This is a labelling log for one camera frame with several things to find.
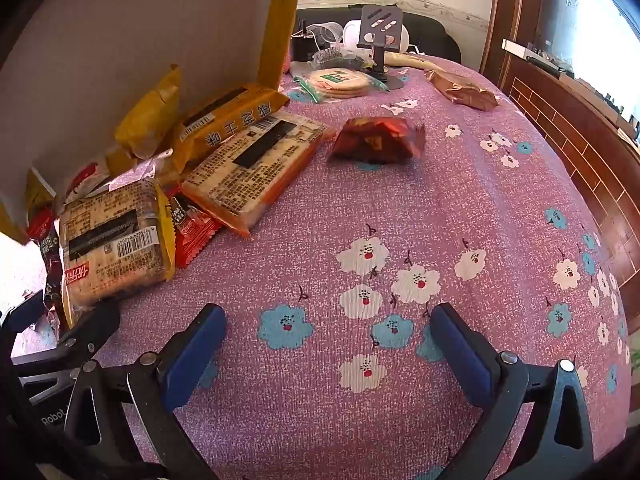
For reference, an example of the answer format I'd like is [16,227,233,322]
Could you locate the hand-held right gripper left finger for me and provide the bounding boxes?
[64,303,228,480]

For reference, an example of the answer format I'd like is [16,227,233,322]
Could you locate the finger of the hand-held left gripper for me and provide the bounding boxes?
[12,301,121,386]
[0,290,48,333]

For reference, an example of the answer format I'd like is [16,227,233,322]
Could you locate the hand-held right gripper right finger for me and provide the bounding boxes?
[430,303,596,480]

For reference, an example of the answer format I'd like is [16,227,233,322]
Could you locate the small red snack packet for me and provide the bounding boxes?
[26,207,56,241]

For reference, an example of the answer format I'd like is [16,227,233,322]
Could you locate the clear cracker packet yellow edge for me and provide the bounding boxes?
[59,180,177,328]

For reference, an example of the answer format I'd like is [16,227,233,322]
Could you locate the yellow cardboard box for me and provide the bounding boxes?
[0,0,308,246]

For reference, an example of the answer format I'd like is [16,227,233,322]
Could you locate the dark brown snack packet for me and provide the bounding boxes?
[39,225,63,313]

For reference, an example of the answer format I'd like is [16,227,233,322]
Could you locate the red packet dark picture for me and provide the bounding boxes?
[167,187,223,270]

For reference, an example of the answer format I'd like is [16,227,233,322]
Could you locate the purple floral tablecloth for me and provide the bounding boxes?
[10,55,633,480]

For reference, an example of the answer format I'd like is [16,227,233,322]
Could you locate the orange cracker packet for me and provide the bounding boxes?
[181,112,331,238]

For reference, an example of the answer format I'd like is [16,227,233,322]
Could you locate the plain yellow snack packet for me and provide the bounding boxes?
[114,64,182,161]

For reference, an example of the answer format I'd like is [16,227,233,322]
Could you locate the dark red crinkly snack packet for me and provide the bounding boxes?
[327,116,426,165]

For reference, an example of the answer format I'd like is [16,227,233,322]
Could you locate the yellow cracker packet black label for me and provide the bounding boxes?
[170,85,291,171]

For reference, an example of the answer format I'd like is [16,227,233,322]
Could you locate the wooden cabinet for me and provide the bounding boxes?
[480,0,640,306]

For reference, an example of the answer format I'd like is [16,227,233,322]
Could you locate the shiny brown snack packet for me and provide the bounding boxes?
[425,69,500,111]

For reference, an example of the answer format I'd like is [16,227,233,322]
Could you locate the round rice cakes packet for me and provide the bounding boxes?
[292,66,381,103]

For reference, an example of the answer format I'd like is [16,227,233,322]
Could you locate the cream long stick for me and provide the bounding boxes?
[382,51,431,70]

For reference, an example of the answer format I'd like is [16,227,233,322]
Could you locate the plastic bag dark contents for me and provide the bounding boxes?
[310,47,376,71]

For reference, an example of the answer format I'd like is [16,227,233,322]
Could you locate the black sofa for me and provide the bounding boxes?
[292,7,462,61]

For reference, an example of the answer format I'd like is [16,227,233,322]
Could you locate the white jar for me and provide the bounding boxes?
[342,19,411,53]

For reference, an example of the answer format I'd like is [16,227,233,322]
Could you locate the grey phone stand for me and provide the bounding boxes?
[357,4,408,88]

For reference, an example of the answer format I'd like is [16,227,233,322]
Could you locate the clear plastic cup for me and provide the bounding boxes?
[306,22,346,48]

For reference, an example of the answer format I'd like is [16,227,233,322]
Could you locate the large bright screen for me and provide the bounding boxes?
[537,0,640,126]

